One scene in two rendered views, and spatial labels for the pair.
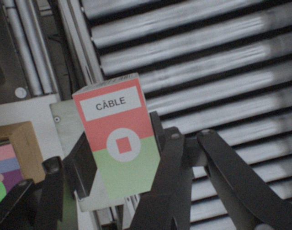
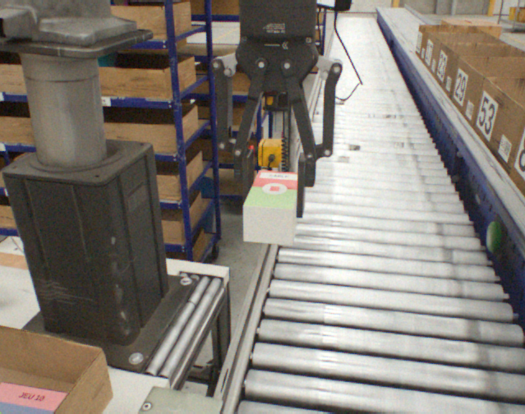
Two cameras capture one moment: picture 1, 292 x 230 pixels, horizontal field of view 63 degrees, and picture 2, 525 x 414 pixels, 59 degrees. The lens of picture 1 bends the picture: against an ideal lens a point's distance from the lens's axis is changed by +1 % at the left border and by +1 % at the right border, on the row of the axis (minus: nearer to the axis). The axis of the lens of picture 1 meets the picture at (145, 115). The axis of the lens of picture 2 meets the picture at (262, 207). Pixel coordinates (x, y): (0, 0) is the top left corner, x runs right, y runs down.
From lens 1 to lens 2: 0.55 m
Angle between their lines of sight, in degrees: 77
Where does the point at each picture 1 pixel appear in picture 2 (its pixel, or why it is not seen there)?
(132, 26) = (306, 351)
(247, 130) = not seen: outside the picture
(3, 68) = (141, 333)
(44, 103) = (149, 383)
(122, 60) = (277, 378)
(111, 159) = (261, 191)
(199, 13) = (395, 369)
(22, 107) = (120, 377)
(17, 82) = (142, 348)
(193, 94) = not seen: outside the picture
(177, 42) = (358, 386)
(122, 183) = (260, 200)
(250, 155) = not seen: outside the picture
